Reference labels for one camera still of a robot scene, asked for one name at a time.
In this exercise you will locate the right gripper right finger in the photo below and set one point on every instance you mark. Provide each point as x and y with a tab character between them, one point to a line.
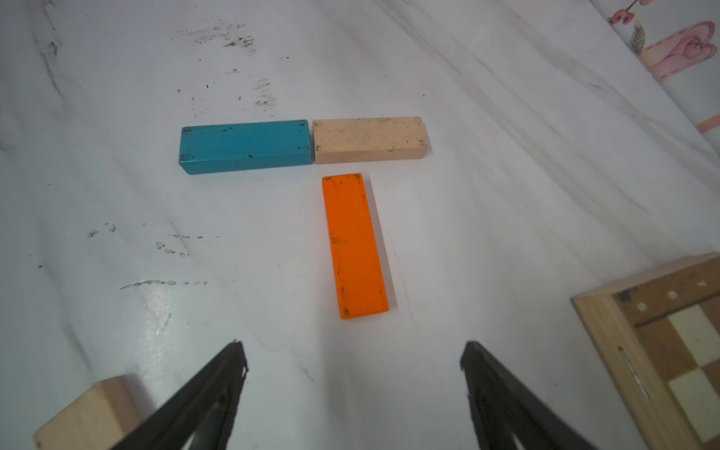
505	413

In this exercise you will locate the teal wooden block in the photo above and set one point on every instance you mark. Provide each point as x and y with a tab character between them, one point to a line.
240	147

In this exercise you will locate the wooden chessboard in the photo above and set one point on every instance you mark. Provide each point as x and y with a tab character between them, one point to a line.
658	336

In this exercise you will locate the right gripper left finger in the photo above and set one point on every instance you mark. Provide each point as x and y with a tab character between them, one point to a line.
201	414

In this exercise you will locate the orange block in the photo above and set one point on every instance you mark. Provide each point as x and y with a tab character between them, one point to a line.
356	262

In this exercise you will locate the natural block below chessboard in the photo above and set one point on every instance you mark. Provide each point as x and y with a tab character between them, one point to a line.
99	419

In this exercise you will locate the natural block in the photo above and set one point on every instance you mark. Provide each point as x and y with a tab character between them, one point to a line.
99	419
369	139

